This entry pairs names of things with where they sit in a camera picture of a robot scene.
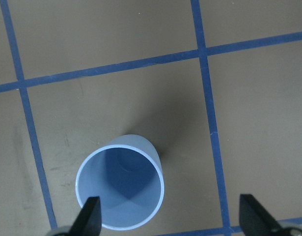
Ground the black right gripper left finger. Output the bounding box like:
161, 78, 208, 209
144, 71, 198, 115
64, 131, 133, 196
47, 196, 102, 236

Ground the blue cup right side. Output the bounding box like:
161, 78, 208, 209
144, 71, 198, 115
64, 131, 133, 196
75, 134, 165, 231

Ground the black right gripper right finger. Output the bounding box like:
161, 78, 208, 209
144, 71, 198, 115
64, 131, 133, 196
239, 194, 302, 236

